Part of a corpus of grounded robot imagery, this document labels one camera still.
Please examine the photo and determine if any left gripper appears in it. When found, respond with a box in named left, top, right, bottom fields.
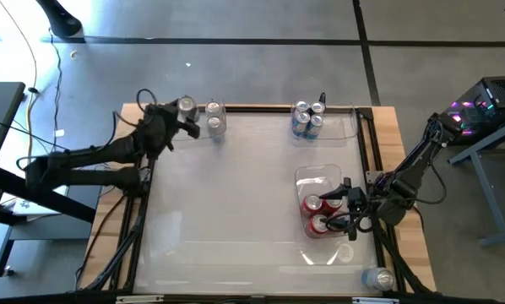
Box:
left=140, top=100, right=202, bottom=160

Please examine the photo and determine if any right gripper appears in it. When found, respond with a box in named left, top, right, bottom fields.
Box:
left=318, top=184, right=378, bottom=242

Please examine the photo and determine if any clear plastic bin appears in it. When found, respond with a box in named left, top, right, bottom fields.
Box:
left=293, top=163, right=355, bottom=267
left=150, top=100, right=228, bottom=144
left=290, top=100, right=359, bottom=148

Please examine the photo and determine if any grey metal stand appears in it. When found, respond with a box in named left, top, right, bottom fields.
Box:
left=448, top=116, right=505, bottom=248

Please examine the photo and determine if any black office chair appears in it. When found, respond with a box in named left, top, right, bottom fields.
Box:
left=35, top=0, right=84, bottom=38

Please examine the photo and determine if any white cardboard box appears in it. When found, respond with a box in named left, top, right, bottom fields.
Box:
left=0, top=185, right=73, bottom=217

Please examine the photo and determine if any black desktop computer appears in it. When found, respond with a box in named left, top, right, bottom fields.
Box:
left=440, top=75, right=505, bottom=137

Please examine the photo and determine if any black frame strut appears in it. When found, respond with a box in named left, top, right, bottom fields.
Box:
left=77, top=202, right=148, bottom=292
left=374, top=234, right=433, bottom=295

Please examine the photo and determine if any white frame bracket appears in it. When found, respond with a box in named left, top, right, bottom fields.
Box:
left=116, top=295, right=165, bottom=304
left=352, top=296, right=400, bottom=304

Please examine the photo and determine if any black cable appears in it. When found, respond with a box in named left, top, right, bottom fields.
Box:
left=0, top=117, right=87, bottom=157
left=48, top=27, right=64, bottom=147

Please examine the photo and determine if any yellow cable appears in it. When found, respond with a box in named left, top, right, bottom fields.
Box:
left=0, top=0, right=41, bottom=170

